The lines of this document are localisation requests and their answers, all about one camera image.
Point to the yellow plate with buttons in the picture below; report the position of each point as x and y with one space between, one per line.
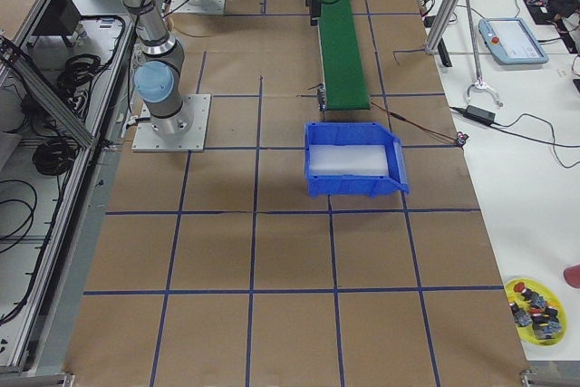
539 316

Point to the green conveyor belt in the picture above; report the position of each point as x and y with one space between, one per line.
344 82

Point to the right blue plastic bin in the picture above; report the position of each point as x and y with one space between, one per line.
355 133

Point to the white foam pad right bin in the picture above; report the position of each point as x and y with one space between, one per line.
356 160

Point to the teach pendant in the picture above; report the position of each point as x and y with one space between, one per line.
511 42

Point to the black power adapter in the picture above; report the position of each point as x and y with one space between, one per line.
479 115

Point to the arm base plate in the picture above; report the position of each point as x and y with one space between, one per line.
197 7
186 131

